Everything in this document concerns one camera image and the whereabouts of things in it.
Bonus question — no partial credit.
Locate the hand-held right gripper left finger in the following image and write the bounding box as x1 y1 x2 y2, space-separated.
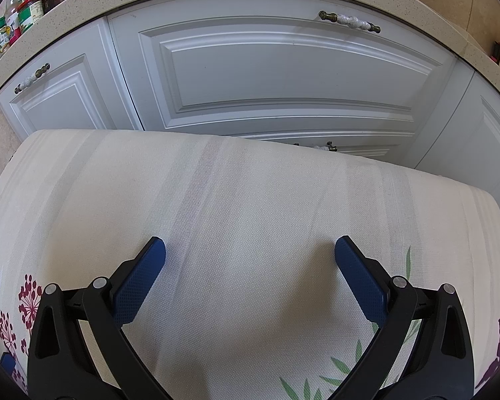
27 237 166 400

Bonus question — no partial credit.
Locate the white lower cabinet drawer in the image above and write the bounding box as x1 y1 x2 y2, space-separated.
228 131 418 164

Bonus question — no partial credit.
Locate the narrow white cabinet door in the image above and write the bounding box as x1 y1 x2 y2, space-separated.
0 19 145 141

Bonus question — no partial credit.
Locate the floral printed tablecloth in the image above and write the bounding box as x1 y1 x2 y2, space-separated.
0 129 500 400

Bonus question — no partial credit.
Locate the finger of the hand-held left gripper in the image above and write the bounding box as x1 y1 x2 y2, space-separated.
0 352 17 380

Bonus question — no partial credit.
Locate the cluster of condiment jars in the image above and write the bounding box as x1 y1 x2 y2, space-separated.
0 0 121 53

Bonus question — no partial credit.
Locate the wide white cabinet door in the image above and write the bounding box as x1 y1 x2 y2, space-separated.
107 0 458 136

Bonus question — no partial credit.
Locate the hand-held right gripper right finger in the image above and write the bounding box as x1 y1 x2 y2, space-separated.
334 235 476 400

